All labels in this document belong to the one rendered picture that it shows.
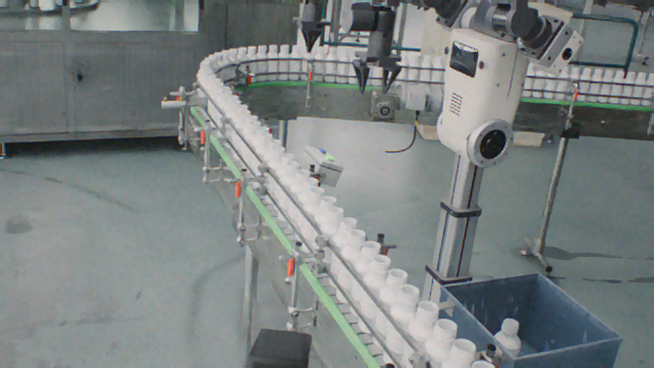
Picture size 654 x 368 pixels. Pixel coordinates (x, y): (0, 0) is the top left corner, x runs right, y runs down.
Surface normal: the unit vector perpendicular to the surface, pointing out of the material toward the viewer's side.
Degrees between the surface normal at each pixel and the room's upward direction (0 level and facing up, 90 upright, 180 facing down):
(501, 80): 90
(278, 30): 90
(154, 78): 90
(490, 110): 101
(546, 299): 90
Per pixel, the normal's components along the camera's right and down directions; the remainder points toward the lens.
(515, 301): 0.37, 0.38
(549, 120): 0.07, 0.38
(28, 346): 0.09, -0.92
